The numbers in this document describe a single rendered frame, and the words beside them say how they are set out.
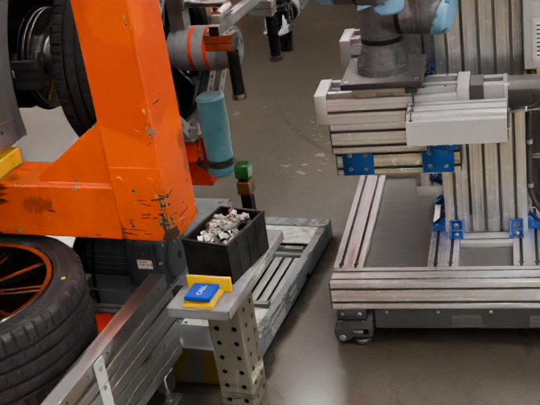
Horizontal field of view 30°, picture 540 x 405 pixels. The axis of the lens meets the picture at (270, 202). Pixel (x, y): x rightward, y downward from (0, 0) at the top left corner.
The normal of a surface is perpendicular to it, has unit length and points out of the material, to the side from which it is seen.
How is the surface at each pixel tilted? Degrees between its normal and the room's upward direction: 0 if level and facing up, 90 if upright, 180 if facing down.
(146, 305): 90
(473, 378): 0
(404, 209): 0
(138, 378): 90
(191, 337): 0
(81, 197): 90
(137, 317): 90
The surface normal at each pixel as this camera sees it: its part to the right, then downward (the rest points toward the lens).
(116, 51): -0.32, 0.45
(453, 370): -0.13, -0.89
